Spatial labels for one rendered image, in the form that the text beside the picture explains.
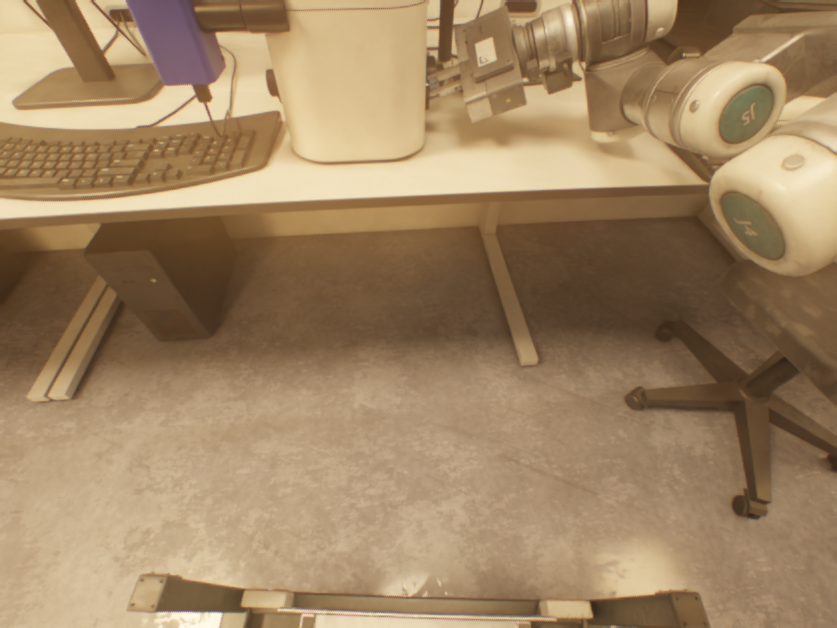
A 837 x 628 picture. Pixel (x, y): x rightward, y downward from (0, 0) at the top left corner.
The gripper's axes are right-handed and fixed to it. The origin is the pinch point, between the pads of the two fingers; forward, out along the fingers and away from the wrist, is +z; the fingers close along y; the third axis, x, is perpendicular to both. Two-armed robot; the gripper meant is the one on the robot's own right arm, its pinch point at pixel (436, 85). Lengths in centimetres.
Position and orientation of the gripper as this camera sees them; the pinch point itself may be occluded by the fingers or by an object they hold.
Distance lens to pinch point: 64.6
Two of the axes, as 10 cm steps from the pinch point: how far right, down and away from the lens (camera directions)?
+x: -3.8, -2.1, -9.0
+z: -9.2, 1.7, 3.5
